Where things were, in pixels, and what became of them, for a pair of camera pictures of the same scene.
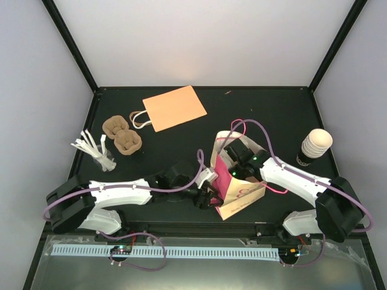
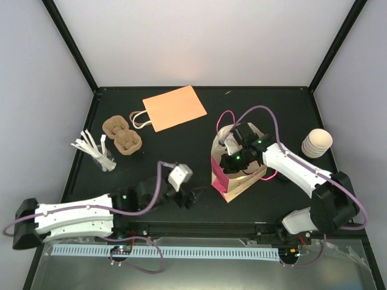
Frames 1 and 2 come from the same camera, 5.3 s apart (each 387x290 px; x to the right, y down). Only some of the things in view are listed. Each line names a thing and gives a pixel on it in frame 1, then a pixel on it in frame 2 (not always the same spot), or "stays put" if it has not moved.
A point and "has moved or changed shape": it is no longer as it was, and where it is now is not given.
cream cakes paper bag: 234,194 has moved or changed shape
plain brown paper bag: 169,109 stays put
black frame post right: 354,14 stays put
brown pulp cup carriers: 126,141 stays put
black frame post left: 71,43 stays put
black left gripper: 204,204 → 191,196
